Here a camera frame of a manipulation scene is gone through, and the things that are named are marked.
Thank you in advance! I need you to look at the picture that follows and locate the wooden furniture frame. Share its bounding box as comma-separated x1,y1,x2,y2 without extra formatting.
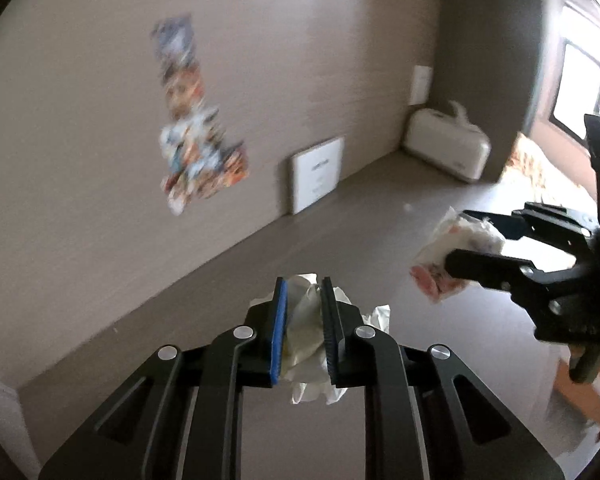
549,352,600,428

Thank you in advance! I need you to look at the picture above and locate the white wall switch plate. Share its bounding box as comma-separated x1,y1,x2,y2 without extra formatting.
409,64,434,107

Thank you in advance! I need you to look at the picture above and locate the white rounded case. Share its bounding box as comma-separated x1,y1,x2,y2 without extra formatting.
401,101,492,184

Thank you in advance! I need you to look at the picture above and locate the white red wrapper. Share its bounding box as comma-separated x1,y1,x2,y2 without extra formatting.
409,206,507,305

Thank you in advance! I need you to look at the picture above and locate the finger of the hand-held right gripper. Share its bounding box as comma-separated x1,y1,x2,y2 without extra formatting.
444,248,597,322
461,201,600,252

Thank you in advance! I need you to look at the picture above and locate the white tissue paper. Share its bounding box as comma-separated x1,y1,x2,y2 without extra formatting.
249,272,393,406

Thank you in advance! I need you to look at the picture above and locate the window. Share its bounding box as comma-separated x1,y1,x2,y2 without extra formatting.
549,2,600,140

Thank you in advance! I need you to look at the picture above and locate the patterned orange blanket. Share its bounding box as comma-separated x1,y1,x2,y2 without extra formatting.
500,132,600,223

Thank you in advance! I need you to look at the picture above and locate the colourful wall poster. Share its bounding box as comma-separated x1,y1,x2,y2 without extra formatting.
149,11,252,217

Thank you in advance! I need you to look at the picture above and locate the white wall panel device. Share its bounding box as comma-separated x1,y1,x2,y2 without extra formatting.
287,137,346,216

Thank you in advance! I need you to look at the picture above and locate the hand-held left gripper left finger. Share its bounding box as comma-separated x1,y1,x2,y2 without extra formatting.
39,276,288,480

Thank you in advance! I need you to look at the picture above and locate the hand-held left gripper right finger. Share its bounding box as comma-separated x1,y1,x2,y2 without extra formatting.
320,276,566,480

